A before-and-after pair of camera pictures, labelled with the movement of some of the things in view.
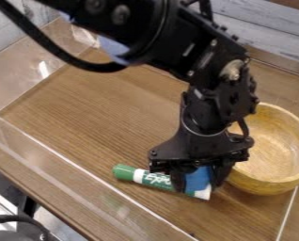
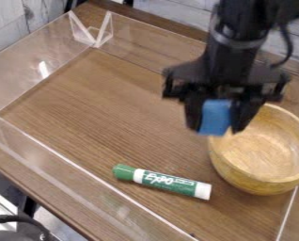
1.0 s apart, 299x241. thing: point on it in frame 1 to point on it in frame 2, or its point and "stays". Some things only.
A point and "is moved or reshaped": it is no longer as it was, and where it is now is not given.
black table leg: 29,206 stays
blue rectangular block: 197,179 is moved or reshaped
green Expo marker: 128,173 stays
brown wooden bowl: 279,159 stays
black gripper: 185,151 to 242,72
